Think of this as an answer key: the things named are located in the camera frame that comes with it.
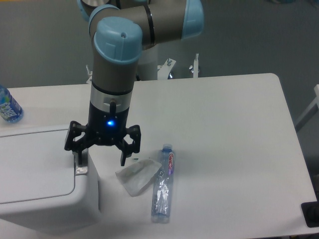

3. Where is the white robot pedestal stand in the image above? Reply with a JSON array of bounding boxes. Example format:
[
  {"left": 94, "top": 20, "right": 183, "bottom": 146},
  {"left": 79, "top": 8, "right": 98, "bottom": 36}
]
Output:
[{"left": 86, "top": 46, "right": 200, "bottom": 84}]

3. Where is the blue labelled water bottle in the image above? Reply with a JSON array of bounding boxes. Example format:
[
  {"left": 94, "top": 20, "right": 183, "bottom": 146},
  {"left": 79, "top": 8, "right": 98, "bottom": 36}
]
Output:
[{"left": 0, "top": 85, "right": 23, "bottom": 123}]

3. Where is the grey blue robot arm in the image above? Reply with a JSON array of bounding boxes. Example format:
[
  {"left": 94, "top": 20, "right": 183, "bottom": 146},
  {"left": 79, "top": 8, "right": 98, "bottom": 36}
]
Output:
[{"left": 64, "top": 0, "right": 204, "bottom": 166}]

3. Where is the black clamp at table edge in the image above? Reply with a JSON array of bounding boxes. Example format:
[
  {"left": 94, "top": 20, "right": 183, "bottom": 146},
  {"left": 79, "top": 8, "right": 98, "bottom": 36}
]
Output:
[{"left": 301, "top": 201, "right": 319, "bottom": 228}]

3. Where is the white push-lid trash can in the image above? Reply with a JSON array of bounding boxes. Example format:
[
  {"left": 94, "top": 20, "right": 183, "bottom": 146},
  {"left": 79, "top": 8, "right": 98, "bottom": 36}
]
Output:
[{"left": 0, "top": 125, "right": 101, "bottom": 234}]

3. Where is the crushed clear plastic bottle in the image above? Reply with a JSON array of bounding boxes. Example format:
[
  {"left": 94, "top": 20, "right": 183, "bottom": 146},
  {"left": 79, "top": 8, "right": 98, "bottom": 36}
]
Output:
[{"left": 151, "top": 144, "right": 175, "bottom": 224}]

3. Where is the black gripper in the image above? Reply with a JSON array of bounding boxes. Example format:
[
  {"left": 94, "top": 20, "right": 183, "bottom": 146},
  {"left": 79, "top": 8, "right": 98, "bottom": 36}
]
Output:
[{"left": 64, "top": 103, "right": 141, "bottom": 166}]

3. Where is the white frame at right edge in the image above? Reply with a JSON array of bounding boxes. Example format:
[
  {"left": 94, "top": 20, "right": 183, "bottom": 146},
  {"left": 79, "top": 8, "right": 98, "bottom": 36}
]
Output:
[{"left": 295, "top": 84, "right": 319, "bottom": 132}]

